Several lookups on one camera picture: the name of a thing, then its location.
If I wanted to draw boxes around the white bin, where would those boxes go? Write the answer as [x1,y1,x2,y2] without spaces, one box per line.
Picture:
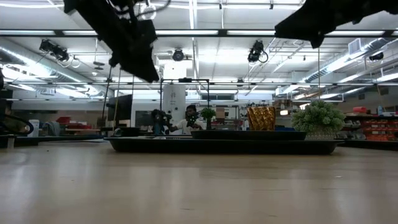
[27,119,40,138]

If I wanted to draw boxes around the white pillar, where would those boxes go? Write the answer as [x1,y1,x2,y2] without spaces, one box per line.
[162,83,187,126]

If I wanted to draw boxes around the background potted green plant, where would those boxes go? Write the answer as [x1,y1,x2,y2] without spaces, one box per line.
[200,107,217,131]

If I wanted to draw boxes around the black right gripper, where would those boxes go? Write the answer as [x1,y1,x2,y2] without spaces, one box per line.
[274,0,368,49]

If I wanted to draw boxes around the small green artificial plant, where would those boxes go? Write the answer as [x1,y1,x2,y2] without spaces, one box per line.
[291,100,346,141]

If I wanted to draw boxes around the black ceiling camera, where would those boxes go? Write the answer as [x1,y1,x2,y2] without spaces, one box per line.
[39,39,70,62]
[247,39,266,63]
[172,48,185,62]

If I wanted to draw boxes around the black aluminium table frame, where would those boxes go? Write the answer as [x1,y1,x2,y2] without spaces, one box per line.
[0,134,398,152]

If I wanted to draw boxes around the black rectangular tray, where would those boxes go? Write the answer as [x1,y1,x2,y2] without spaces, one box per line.
[104,136,345,156]

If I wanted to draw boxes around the amber ribbed glass cup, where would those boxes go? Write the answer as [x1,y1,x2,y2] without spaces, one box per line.
[246,106,277,132]

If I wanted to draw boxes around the person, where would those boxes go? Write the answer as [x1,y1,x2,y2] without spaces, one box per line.
[169,105,205,135]

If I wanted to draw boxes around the black monitor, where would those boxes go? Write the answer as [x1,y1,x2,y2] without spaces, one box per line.
[107,94,134,123]

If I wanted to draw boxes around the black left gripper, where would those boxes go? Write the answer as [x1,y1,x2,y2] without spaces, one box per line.
[102,0,160,83]

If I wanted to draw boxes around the black background rig frame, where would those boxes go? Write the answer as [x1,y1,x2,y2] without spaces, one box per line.
[159,77,211,110]

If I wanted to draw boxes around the shelf with red bins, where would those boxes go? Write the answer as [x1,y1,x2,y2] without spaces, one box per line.
[344,106,398,142]

